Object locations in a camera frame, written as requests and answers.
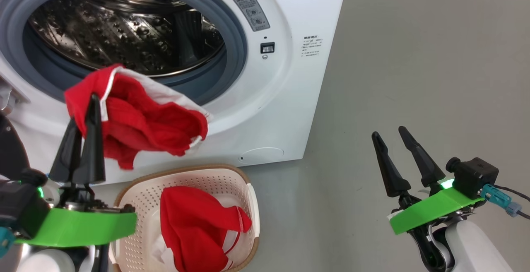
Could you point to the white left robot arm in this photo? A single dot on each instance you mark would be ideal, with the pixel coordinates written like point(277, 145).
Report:
point(45, 261)

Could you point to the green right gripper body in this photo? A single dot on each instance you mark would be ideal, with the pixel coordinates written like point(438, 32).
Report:
point(434, 210)

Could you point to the grey warning sticker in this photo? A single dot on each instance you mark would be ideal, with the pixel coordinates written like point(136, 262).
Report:
point(249, 9)

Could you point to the cream perforated laundry basket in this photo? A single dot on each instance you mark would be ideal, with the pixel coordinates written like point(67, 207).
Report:
point(136, 205)

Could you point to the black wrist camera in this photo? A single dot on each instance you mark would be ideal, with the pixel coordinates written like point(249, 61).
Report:
point(474, 176)
point(18, 205)

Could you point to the white front-load washing machine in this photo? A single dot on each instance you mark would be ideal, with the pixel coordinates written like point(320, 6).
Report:
point(298, 98)

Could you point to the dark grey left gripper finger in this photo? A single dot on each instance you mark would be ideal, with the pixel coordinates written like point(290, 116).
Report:
point(93, 152)
point(66, 160)

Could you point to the red and white garment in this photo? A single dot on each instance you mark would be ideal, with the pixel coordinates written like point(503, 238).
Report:
point(140, 119)
point(194, 226)

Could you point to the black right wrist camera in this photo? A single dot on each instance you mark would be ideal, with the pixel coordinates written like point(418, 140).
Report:
point(474, 176)

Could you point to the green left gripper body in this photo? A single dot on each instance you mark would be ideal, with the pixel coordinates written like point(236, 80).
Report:
point(83, 226)

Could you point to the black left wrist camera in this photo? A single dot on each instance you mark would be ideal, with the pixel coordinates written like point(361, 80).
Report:
point(18, 205)

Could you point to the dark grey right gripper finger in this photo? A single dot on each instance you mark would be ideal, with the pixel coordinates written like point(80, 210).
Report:
point(391, 172)
point(424, 164)

